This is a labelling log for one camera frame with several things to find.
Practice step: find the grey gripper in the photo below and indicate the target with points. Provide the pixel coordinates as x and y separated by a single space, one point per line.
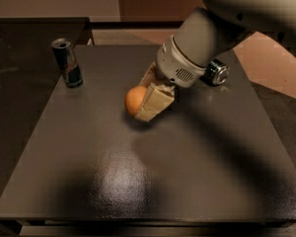
175 67

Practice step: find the orange fruit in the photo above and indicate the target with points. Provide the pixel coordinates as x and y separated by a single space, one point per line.
134 98

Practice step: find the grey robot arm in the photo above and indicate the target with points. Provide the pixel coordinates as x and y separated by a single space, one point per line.
208 31

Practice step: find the green soda can lying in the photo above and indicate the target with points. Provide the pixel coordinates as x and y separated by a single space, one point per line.
216 73

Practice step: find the redbull can upright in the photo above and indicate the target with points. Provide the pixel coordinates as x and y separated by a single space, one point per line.
66 59

